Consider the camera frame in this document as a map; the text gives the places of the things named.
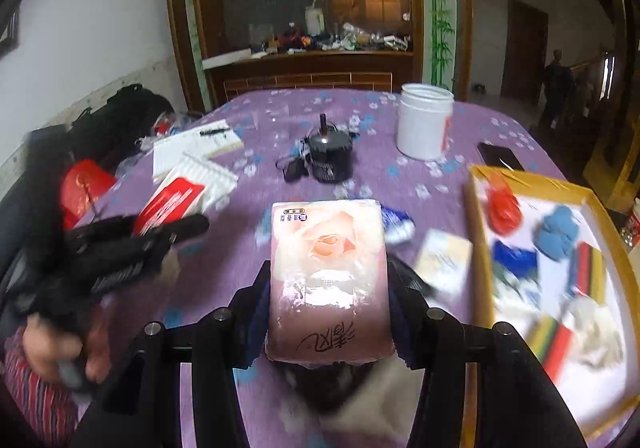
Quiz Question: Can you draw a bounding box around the white fluffy cloth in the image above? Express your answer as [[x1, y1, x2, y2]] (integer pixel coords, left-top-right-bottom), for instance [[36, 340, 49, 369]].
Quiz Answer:
[[570, 300, 626, 369]]

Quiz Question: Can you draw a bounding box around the purple floral tablecloth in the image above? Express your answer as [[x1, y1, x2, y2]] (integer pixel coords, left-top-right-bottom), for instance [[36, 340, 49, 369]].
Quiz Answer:
[[75, 88, 640, 448]]

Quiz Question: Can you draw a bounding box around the white plastic jar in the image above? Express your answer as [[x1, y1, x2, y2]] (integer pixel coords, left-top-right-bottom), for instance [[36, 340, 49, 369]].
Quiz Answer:
[[396, 83, 455, 160]]

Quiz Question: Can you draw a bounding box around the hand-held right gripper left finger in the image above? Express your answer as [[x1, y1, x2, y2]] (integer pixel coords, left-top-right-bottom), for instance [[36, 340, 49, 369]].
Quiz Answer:
[[70, 260, 273, 448]]

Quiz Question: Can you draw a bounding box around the striped sponge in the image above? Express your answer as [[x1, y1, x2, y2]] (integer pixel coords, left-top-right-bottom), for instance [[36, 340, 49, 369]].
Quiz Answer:
[[567, 243, 607, 304], [530, 315, 576, 381]]

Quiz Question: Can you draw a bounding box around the pink rose tissue pack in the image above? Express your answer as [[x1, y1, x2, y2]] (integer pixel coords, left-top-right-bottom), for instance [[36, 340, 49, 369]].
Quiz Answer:
[[264, 199, 398, 364]]

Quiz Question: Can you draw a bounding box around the wooden door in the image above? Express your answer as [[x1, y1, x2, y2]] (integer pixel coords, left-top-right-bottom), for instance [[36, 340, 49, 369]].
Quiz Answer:
[[501, 0, 550, 101]]

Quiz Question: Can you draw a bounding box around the red and white tissue pack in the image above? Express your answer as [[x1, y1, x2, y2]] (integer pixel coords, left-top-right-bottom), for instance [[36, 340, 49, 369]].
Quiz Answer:
[[134, 164, 240, 234]]

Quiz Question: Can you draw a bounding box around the blue and white packet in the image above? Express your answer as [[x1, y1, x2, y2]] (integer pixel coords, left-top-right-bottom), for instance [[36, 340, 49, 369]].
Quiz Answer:
[[380, 205, 417, 245]]

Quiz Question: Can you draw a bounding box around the black bag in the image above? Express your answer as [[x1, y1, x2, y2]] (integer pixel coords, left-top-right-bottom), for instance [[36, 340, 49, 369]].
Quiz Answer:
[[30, 84, 176, 189]]

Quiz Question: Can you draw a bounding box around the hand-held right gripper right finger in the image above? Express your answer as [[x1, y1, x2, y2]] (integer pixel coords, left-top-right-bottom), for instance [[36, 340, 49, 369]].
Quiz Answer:
[[387, 255, 588, 448]]

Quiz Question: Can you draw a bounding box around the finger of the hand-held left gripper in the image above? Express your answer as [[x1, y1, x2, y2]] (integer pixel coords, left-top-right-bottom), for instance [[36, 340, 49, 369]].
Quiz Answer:
[[135, 213, 211, 249]]

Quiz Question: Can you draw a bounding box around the person's left forearm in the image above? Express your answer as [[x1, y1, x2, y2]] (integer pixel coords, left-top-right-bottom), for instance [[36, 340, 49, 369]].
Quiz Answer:
[[2, 323, 96, 446]]

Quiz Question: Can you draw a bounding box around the lined notebook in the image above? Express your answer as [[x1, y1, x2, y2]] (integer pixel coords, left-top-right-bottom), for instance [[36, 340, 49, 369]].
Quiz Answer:
[[151, 119, 245, 179]]

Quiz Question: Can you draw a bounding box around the red packet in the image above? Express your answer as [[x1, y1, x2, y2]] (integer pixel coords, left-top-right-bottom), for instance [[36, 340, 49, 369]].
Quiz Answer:
[[60, 159, 118, 231]]

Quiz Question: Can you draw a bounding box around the red fluffy ball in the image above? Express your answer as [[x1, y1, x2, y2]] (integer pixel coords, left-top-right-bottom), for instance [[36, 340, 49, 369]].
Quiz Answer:
[[486, 183, 523, 235]]

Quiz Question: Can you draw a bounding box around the black smartphone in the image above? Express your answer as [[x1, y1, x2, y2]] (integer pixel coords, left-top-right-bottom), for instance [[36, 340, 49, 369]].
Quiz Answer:
[[476, 142, 526, 172]]

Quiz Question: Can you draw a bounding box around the yellow tray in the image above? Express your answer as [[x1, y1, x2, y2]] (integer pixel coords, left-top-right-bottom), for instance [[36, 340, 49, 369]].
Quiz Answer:
[[467, 164, 640, 444]]

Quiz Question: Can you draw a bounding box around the wooden glass cabinet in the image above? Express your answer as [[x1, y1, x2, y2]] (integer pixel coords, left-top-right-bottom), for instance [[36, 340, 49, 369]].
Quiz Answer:
[[165, 0, 473, 111]]

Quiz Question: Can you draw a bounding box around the dotted white tissue pack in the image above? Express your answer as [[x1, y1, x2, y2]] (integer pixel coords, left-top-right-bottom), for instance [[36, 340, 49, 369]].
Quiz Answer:
[[415, 229, 473, 299]]

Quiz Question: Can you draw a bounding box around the black motor with cable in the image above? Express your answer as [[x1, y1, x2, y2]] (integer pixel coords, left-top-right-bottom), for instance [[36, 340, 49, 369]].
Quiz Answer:
[[277, 113, 361, 184]]

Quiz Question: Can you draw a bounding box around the person's left hand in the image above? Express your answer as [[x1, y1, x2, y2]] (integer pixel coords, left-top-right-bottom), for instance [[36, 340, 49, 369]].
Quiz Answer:
[[22, 313, 113, 386]]

